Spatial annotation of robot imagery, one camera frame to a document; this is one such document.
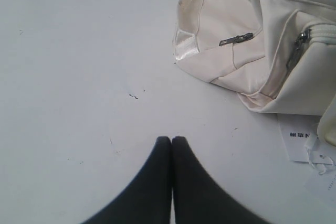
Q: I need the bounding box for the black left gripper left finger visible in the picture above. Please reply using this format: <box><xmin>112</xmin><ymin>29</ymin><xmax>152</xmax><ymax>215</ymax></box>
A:
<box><xmin>85</xmin><ymin>136</ymin><xmax>173</xmax><ymax>223</ymax></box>

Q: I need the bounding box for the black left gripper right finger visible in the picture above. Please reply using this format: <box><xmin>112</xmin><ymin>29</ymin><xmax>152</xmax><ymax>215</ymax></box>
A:
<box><xmin>171</xmin><ymin>136</ymin><xmax>267</xmax><ymax>223</ymax></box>

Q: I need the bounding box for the cream fabric duffel bag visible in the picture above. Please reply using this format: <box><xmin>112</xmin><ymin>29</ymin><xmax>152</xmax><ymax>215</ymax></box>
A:
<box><xmin>173</xmin><ymin>0</ymin><xmax>335</xmax><ymax>146</ymax></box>

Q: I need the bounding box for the white paper hang tag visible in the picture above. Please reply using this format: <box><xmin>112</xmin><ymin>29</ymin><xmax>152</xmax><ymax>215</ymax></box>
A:
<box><xmin>277</xmin><ymin>114</ymin><xmax>335</xmax><ymax>165</ymax></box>

